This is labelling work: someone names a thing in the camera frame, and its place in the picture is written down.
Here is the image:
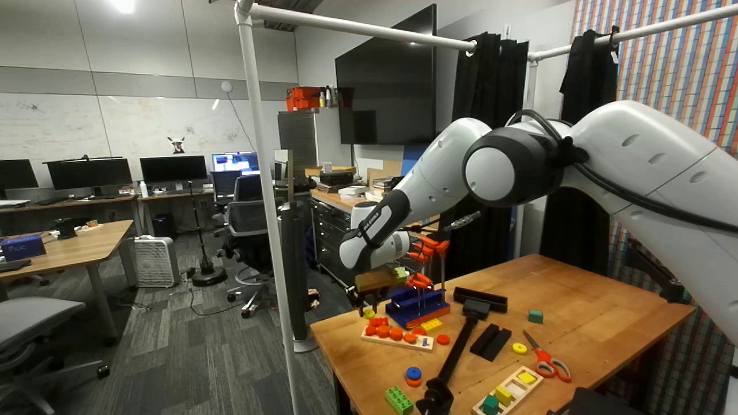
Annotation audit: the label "white wooden number board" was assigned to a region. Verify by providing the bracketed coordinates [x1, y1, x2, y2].
[358, 317, 438, 353]

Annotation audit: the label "wooden office desk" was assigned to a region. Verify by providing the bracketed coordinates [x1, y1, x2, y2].
[0, 216, 136, 347]

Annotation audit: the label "white pipe frame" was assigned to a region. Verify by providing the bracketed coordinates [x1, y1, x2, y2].
[231, 0, 738, 415]

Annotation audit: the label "lit blue computer monitor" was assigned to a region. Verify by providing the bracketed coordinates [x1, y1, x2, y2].
[209, 150, 263, 175]

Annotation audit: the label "green toy brick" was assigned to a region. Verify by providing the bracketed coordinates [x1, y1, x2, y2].
[382, 384, 415, 415]

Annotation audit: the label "black column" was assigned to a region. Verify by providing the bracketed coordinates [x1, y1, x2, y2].
[279, 170, 313, 343]

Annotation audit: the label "black drawer cabinet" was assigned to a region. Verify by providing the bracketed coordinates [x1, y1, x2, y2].
[308, 200, 364, 288]

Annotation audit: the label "black stand with base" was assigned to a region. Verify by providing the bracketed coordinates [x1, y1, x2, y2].
[186, 202, 227, 288]

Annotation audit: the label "purple box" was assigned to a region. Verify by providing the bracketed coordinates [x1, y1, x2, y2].
[0, 232, 46, 262]

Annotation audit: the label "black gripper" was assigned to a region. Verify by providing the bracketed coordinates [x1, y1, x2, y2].
[346, 281, 379, 317]

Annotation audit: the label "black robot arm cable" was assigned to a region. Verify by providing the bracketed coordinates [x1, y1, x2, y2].
[502, 107, 738, 238]

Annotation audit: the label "red handled scissors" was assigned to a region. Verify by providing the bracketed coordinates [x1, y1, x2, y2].
[521, 330, 577, 384]

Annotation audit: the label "white box fan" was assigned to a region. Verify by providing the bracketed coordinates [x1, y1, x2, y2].
[132, 232, 179, 289]

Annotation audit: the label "round grey floor base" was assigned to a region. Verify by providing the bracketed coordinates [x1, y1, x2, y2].
[288, 331, 318, 354]

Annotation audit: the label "grey tall cabinet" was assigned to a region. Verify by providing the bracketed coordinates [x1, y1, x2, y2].
[277, 107, 318, 181]

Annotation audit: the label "black curtain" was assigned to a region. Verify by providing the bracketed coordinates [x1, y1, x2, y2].
[537, 27, 620, 278]
[450, 30, 529, 284]

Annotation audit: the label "black ridged block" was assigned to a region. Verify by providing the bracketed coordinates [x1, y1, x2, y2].
[468, 322, 513, 363]

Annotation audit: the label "black computer monitor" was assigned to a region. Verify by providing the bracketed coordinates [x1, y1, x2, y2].
[43, 156, 133, 190]
[0, 156, 39, 190]
[137, 153, 209, 185]

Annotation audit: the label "blue tool rack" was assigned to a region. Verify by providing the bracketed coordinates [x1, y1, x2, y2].
[382, 284, 452, 331]

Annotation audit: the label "dark office chair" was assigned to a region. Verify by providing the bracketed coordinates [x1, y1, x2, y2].
[220, 170, 284, 317]

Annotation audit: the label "shape puzzle board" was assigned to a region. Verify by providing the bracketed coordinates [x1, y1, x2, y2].
[469, 363, 543, 415]

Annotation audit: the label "long wall desk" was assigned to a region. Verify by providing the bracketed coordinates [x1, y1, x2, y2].
[0, 190, 217, 238]

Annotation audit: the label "black flat bar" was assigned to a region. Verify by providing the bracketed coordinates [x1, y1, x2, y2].
[452, 285, 510, 315]

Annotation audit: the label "large black wall screen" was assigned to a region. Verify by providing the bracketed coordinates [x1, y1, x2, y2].
[333, 2, 438, 147]

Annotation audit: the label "black flat object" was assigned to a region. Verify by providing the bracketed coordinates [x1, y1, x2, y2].
[549, 387, 648, 415]

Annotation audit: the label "grey office chair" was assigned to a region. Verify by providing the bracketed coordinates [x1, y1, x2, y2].
[0, 295, 111, 415]

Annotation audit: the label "orange storage box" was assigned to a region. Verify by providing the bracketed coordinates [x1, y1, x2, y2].
[285, 85, 323, 112]

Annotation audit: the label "black clamp pole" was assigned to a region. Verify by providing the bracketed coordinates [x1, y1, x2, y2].
[412, 295, 492, 415]

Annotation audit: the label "wooden counter top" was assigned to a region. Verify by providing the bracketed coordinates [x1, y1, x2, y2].
[308, 181, 445, 232]

